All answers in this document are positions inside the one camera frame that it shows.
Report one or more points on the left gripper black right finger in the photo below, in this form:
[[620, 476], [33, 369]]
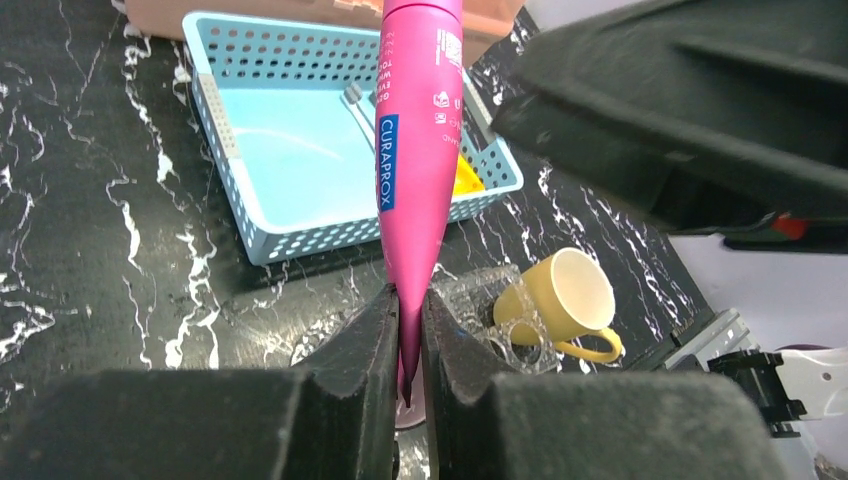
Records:
[[488, 421]]

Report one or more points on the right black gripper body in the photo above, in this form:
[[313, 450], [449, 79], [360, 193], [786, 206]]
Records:
[[699, 117]]

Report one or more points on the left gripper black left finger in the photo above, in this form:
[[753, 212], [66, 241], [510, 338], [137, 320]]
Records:
[[330, 416]]

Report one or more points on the purple mug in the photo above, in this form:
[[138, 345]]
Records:
[[412, 415]]

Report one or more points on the yellow mug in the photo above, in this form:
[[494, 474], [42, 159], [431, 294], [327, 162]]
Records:
[[567, 299]]

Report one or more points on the yellow toothpaste tube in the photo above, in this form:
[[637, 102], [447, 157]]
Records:
[[466, 180]]

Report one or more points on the light blue plastic basket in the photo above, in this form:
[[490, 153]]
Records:
[[298, 171]]

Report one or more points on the pink toothpaste tube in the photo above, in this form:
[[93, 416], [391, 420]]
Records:
[[419, 97]]

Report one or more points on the orange plastic toolbox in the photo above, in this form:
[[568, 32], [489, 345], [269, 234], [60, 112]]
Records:
[[485, 22]]

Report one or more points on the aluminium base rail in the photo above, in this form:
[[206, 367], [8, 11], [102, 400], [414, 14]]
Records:
[[708, 338]]

